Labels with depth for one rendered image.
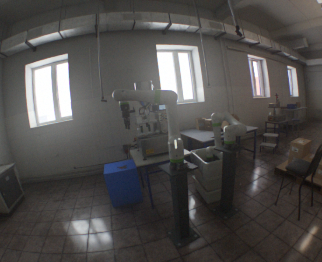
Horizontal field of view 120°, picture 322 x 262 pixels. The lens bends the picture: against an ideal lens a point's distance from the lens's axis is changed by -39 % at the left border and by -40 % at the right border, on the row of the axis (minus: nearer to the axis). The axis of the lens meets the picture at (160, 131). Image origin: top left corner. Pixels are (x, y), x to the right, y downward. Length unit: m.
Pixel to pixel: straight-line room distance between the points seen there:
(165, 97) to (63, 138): 3.07
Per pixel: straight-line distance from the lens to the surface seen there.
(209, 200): 2.32
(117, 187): 2.38
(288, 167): 2.15
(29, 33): 4.17
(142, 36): 4.12
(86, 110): 3.66
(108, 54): 3.85
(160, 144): 2.12
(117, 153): 3.76
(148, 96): 1.21
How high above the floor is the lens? 1.48
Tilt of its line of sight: 10 degrees down
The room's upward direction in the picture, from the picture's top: 7 degrees counter-clockwise
